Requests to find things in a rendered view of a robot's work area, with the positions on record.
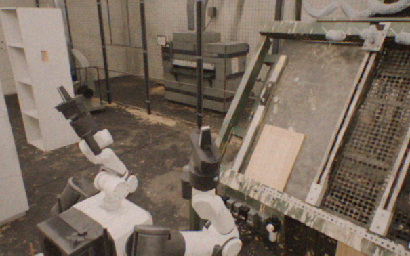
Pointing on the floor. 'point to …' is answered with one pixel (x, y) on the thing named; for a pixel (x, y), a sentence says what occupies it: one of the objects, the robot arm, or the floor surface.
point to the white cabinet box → (40, 72)
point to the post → (194, 218)
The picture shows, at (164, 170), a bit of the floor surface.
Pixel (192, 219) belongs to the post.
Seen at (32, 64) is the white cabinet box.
